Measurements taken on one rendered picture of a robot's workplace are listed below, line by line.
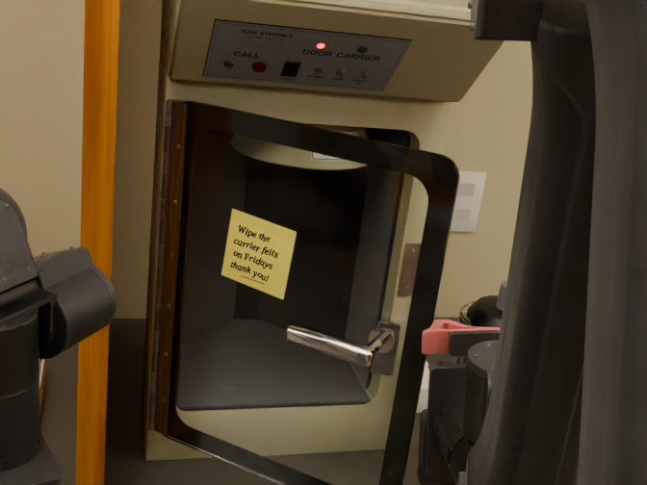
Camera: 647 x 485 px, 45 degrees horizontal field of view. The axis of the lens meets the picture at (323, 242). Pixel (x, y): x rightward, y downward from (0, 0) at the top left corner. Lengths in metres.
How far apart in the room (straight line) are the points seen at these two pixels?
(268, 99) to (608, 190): 0.66
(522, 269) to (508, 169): 1.13
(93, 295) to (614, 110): 0.45
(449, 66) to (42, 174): 0.71
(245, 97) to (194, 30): 0.13
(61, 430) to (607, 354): 0.92
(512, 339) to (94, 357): 0.54
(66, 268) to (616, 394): 0.45
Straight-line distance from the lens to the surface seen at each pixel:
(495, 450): 0.44
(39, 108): 1.28
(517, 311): 0.37
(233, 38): 0.76
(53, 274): 0.59
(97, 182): 0.76
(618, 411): 0.21
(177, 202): 0.84
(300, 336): 0.75
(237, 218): 0.81
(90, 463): 0.90
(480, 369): 0.54
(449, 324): 0.72
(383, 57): 0.80
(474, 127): 1.43
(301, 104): 0.86
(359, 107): 0.88
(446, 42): 0.80
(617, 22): 0.22
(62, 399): 1.14
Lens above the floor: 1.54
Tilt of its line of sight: 19 degrees down
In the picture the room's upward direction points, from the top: 7 degrees clockwise
